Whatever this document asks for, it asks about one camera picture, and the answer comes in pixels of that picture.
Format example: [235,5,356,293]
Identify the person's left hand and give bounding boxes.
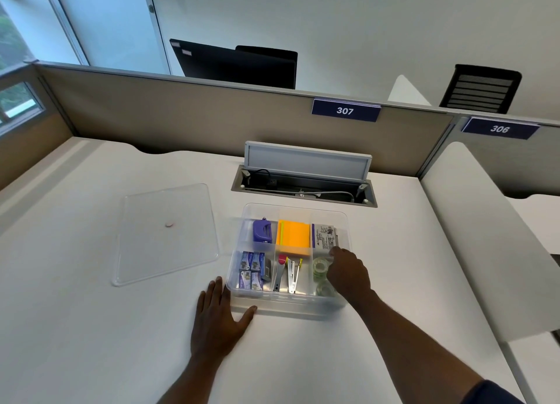
[191,277,258,361]

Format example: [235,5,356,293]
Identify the person's right hand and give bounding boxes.
[327,247,373,306]

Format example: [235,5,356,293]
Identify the person's left forearm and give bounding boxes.
[151,355,228,404]

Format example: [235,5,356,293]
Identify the person's right forearm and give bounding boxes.
[349,289,487,404]

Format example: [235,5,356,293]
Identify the white printed label packet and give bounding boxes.
[311,224,340,249]

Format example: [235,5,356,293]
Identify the yellow tipped utility knife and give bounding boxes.
[290,258,304,294]

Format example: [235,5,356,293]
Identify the clear plastic organizer box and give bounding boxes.
[227,203,353,319]

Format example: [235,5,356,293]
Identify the orange sticky note pad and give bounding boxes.
[276,219,312,257]

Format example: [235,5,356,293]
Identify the red tipped utility knife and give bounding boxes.
[272,254,288,292]

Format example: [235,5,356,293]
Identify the clear plastic lid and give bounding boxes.
[111,183,221,287]

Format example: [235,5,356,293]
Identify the purple stapler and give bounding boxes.
[252,217,275,244]

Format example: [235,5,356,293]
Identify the white desk side panel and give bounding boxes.
[420,141,560,344]
[388,74,433,107]

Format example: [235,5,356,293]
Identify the blue desk number sign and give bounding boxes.
[311,97,382,123]
[461,116,541,140]

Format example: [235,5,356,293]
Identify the beige desk partition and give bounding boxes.
[34,62,456,178]
[419,114,560,200]

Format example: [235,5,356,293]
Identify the dark blue sleeve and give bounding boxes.
[458,379,526,404]

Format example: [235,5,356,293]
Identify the black slatted office chair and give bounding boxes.
[439,64,523,115]

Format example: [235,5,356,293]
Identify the black computer monitor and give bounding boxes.
[169,38,297,90]

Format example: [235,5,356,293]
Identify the grey cable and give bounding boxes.
[262,188,356,200]

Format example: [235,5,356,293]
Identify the grey desk cable tray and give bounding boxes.
[230,163,378,208]

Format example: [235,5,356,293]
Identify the grey cable tray flap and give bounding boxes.
[244,141,373,181]

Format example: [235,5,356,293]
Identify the black cable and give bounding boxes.
[243,168,281,186]

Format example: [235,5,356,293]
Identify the grey window frame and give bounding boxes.
[0,79,49,134]

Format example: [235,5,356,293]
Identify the glass door with frame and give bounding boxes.
[38,0,172,75]

